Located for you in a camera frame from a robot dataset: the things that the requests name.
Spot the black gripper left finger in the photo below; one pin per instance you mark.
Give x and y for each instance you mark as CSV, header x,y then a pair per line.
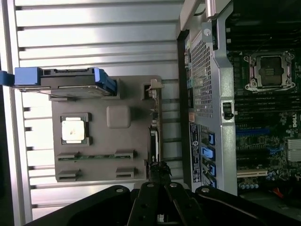
x,y
145,200

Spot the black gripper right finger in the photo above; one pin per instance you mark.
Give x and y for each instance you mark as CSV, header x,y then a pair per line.
x,y
181,202

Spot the blue slot retention clip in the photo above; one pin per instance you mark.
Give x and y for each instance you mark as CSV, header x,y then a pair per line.
x,y
212,169
211,139
213,184
208,154

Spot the black rear label sticker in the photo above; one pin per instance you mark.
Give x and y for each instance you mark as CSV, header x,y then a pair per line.
x,y
195,150

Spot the grey plastic parts rack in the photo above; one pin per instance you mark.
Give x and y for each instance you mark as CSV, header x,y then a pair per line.
x,y
98,169

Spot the green RAM stick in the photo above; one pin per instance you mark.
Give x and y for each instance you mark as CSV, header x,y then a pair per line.
x,y
98,157

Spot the white expansion slot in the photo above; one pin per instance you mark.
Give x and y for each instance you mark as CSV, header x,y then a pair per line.
x,y
251,173

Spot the orange barcode label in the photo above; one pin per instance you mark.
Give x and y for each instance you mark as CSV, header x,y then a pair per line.
x,y
191,117

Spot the blue expansion slot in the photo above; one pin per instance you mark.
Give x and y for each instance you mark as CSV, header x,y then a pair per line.
x,y
251,131

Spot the silver CPU chip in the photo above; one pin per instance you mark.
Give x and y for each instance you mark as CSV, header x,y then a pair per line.
x,y
73,129

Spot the dark grey PC case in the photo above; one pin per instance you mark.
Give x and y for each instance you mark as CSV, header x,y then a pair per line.
x,y
223,94

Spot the green motherboard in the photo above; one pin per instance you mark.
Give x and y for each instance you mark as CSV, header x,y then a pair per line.
x,y
258,113

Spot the rear port panel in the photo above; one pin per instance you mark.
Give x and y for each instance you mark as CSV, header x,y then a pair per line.
x,y
188,82

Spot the silver chipset heatsink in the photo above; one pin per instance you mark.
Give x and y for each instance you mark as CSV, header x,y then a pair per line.
x,y
295,149

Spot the hard disk in blue caddy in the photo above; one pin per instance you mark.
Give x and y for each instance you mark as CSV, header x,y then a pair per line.
x,y
70,81

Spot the CPU socket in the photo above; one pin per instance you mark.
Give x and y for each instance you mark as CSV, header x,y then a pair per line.
x,y
268,70

